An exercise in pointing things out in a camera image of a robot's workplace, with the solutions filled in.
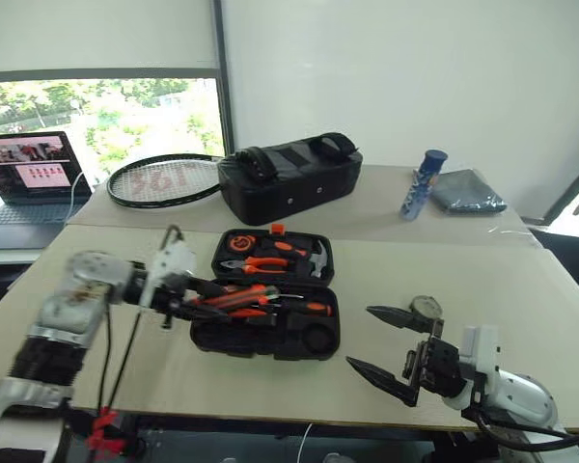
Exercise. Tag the silver claw hammer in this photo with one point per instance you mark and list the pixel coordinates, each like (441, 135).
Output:
(321, 260)

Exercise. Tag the red tape wrap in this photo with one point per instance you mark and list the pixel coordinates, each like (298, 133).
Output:
(101, 429)

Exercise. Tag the orange black tape measure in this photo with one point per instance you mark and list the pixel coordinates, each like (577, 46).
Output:
(240, 242)

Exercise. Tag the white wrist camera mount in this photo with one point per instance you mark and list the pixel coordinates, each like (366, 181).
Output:
(171, 260)
(480, 347)

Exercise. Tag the grey folded cloth package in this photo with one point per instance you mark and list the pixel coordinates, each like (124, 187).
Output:
(468, 193)

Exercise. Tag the thin precision screwdriver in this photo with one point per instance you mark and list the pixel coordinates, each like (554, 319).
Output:
(272, 291)

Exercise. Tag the orange utility knife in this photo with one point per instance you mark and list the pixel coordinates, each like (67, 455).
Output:
(239, 296)

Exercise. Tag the blue cylindrical tube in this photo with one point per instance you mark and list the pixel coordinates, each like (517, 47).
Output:
(422, 189)

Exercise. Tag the black tape roll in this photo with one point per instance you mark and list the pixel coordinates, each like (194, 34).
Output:
(424, 305)

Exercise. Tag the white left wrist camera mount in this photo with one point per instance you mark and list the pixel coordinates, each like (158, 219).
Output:
(171, 260)

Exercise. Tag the open laptop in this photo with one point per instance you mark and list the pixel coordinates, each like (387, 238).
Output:
(29, 164)

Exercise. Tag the dark slanted window frame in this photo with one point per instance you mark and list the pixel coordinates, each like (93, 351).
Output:
(570, 187)

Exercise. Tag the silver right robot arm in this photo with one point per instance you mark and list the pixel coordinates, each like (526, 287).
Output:
(521, 395)

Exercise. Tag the black tool case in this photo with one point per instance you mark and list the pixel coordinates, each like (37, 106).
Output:
(251, 343)

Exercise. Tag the dark window frame post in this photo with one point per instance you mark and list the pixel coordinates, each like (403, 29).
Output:
(223, 72)

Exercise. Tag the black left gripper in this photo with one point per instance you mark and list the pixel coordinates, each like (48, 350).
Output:
(173, 295)

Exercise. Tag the black carry bag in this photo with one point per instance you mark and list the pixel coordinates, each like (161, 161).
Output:
(289, 193)

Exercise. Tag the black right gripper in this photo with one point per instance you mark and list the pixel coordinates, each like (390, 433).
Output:
(439, 364)

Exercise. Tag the black tennis racket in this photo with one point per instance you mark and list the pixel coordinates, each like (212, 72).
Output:
(164, 182)

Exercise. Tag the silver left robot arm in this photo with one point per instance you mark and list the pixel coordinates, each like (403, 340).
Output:
(77, 299)

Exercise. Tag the white roller blind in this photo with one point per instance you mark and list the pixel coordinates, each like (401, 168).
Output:
(101, 34)

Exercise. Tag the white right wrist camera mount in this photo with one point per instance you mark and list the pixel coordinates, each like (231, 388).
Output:
(480, 347)

